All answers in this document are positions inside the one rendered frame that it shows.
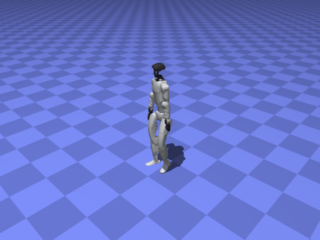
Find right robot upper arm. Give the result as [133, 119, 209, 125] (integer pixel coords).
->
[149, 78, 155, 99]

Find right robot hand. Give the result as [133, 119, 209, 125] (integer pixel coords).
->
[147, 107, 154, 120]

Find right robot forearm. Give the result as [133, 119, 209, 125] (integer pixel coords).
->
[148, 97, 155, 111]

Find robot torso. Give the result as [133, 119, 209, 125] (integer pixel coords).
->
[152, 78, 168, 121]

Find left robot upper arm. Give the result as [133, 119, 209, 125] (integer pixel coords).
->
[160, 83, 170, 108]

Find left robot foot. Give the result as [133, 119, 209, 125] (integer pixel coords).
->
[160, 160, 171, 174]

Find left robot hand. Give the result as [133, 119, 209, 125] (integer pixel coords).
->
[164, 119, 171, 132]

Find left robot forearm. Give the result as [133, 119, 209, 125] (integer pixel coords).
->
[164, 102, 171, 123]

